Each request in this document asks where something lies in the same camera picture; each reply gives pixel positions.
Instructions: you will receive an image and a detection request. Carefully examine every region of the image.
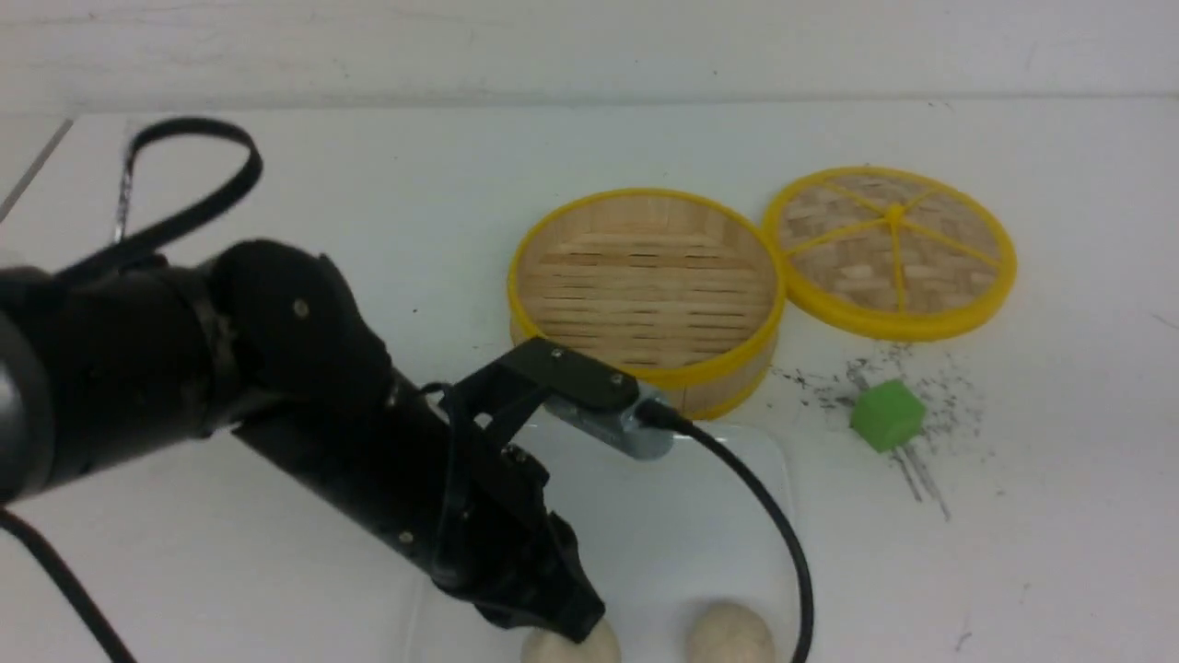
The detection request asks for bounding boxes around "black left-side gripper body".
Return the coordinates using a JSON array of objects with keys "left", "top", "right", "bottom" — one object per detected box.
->
[{"left": 350, "top": 372, "right": 549, "bottom": 603}]

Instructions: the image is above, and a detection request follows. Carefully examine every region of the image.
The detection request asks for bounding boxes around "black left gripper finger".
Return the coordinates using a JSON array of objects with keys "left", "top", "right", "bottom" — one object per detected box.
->
[{"left": 474, "top": 513, "right": 605, "bottom": 645}]

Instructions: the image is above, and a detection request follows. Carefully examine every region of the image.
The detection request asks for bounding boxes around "steamed bun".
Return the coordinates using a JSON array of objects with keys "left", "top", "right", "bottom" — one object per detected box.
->
[
  {"left": 519, "top": 621, "right": 623, "bottom": 663},
  {"left": 685, "top": 600, "right": 777, "bottom": 662}
]

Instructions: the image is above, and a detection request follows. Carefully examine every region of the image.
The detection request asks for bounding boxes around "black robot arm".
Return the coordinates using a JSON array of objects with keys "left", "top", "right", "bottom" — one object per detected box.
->
[{"left": 4, "top": 239, "right": 605, "bottom": 642}]

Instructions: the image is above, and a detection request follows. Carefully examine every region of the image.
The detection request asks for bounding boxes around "bamboo steamer basket yellow rim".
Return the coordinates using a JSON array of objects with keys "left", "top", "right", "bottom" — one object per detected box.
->
[{"left": 507, "top": 188, "right": 788, "bottom": 420}]

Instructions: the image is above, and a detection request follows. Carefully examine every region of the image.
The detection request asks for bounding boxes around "green cube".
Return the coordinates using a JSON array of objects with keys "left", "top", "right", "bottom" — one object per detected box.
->
[{"left": 850, "top": 380, "right": 928, "bottom": 454}]

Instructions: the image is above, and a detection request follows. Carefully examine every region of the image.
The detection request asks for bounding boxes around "woven bamboo steamer lid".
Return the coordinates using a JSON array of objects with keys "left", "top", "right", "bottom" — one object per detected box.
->
[{"left": 762, "top": 165, "right": 1017, "bottom": 343}]

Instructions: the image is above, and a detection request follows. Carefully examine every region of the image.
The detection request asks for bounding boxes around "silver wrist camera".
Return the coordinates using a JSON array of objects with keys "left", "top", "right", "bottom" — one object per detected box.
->
[{"left": 544, "top": 385, "right": 676, "bottom": 461}]

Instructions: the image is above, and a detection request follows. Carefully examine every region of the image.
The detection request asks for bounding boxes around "black cable loop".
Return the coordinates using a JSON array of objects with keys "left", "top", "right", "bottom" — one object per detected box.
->
[{"left": 55, "top": 117, "right": 264, "bottom": 282}]

